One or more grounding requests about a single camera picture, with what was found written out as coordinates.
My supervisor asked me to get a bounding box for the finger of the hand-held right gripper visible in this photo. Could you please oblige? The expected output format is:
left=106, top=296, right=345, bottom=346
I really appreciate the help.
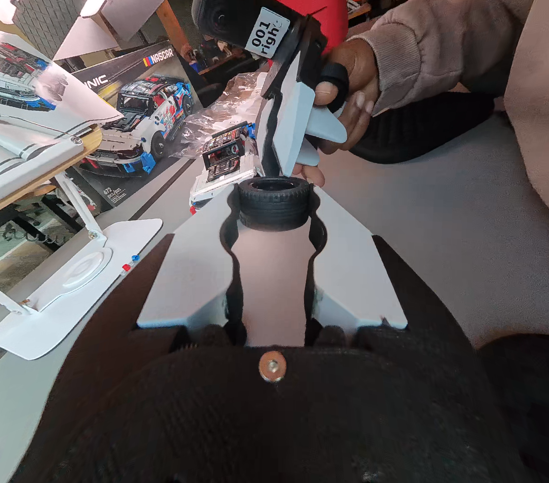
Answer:
left=271, top=80, right=317, bottom=177
left=256, top=98, right=281, bottom=176

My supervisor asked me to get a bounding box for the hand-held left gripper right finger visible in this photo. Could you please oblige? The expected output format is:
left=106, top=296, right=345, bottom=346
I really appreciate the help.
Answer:
left=305, top=186, right=408, bottom=344

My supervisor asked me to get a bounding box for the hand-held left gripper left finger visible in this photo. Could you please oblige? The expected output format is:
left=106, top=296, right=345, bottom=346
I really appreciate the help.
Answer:
left=136, top=185, right=247, bottom=328

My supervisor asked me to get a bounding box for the toy brick race car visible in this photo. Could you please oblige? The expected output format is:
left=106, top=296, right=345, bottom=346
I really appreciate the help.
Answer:
left=189, top=121, right=264, bottom=215

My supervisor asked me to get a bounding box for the black rubber toy tyre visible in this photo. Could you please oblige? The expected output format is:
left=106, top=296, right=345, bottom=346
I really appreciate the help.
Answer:
left=237, top=175, right=311, bottom=232

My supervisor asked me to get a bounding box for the person's right forearm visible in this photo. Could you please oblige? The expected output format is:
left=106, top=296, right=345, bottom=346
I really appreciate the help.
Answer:
left=347, top=0, right=532, bottom=116

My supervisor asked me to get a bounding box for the person's right hand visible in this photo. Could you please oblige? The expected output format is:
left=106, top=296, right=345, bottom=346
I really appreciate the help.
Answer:
left=292, top=38, right=381, bottom=189

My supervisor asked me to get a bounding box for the clear plastic bag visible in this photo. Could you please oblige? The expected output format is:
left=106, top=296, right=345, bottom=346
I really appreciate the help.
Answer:
left=169, top=73, right=266, bottom=160

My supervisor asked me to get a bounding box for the black toy set box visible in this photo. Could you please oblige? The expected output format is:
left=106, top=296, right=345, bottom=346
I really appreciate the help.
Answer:
left=71, top=48, right=204, bottom=209

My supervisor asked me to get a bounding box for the white book stand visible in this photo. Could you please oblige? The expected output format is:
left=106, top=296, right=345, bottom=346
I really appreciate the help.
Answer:
left=0, top=136, right=164, bottom=361

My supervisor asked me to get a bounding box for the instruction booklet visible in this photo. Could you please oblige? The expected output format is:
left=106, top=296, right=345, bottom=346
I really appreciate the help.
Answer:
left=0, top=31, right=125, bottom=162

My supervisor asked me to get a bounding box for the person in beige hoodie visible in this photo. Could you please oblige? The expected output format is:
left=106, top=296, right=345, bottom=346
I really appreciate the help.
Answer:
left=504, top=0, right=549, bottom=209

